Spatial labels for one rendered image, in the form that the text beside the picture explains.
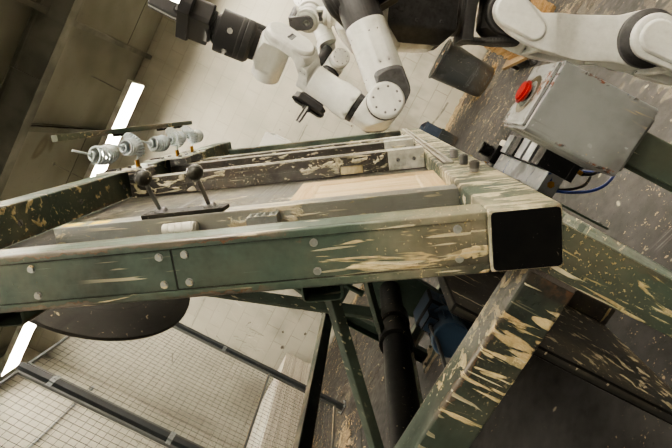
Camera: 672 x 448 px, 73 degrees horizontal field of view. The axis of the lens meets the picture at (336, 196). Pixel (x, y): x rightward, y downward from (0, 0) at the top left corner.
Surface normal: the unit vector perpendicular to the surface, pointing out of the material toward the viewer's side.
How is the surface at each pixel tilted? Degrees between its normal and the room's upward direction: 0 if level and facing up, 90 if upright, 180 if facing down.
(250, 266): 90
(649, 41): 90
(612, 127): 90
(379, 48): 90
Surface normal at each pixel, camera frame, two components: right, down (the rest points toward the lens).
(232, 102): -0.02, 0.11
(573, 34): 0.36, 0.16
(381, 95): 0.09, -0.11
